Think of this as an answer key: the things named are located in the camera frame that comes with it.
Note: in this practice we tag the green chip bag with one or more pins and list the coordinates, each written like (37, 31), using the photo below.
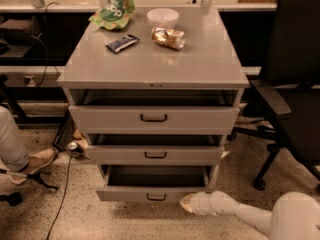
(115, 15)

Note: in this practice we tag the black office chair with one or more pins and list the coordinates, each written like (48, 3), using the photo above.
(286, 92)

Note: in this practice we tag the grey bottom drawer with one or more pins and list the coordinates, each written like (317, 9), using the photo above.
(135, 183)

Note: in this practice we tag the crushed golden snack bag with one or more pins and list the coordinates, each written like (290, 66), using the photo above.
(168, 37)

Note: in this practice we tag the tan shoe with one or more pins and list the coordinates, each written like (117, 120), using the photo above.
(32, 163)

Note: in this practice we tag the silver round floor object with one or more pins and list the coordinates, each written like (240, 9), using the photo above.
(72, 146)

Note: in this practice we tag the grey drawer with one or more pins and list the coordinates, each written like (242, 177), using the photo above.
(135, 183)
(142, 149)
(214, 120)

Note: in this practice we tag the grey top drawer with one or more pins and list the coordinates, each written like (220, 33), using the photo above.
(214, 120)

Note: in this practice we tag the light jeans leg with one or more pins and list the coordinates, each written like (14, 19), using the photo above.
(13, 153)

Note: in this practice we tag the grey middle drawer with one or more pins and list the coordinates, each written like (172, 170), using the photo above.
(142, 149)

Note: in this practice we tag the grey metal drawer cabinet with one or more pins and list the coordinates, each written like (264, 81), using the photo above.
(205, 72)

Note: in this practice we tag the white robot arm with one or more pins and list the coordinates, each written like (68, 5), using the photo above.
(295, 216)

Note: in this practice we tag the dark blue snack bar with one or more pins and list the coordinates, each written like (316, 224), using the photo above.
(123, 43)

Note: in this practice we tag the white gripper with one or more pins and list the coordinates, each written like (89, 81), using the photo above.
(202, 204)

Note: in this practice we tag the wall power outlet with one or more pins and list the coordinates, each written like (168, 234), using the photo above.
(29, 81)

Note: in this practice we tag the white bowl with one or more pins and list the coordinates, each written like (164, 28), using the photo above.
(162, 17)

